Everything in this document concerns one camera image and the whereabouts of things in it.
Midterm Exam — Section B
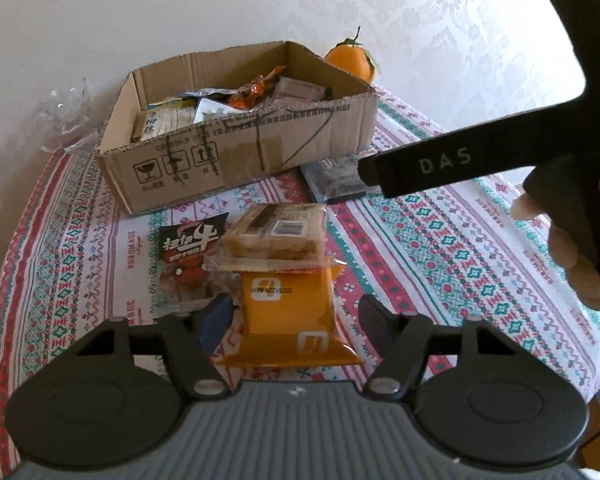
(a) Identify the orange yellow snack bag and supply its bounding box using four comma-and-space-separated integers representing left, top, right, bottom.
221, 260, 361, 367

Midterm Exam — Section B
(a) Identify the white grey printed snack bag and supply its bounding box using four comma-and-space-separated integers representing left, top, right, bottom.
178, 88, 240, 124

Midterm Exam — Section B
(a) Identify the brown pig logo snack packet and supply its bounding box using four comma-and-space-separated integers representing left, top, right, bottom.
270, 77, 328, 105

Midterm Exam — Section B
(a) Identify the right hand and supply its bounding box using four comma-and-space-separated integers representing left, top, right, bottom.
510, 193, 600, 311

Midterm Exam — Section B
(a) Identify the black red beef snack packet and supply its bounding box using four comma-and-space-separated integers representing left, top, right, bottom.
151, 214, 230, 318

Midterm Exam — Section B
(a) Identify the wrapped bread cake packet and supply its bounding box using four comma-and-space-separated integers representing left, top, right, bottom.
204, 203, 344, 272

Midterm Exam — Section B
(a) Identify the clear dark snack bag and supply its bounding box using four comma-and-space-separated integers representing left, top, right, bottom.
300, 155, 381, 205

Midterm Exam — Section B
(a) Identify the patterned tablecloth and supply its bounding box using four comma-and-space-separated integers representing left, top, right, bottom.
0, 84, 600, 480

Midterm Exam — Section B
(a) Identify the open cardboard box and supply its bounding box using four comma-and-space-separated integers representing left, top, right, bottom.
95, 41, 378, 214

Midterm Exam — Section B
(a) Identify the yellow noodle packet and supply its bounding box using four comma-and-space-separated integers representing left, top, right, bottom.
131, 99, 197, 143

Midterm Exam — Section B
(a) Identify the orange crumpled snack wrapper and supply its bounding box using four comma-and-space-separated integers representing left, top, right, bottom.
227, 65, 287, 110

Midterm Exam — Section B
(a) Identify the orange fruit with leaf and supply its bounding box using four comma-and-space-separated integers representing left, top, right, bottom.
324, 27, 380, 84

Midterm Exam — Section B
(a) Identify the clear glass cup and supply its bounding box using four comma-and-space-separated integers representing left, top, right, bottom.
33, 77, 95, 154

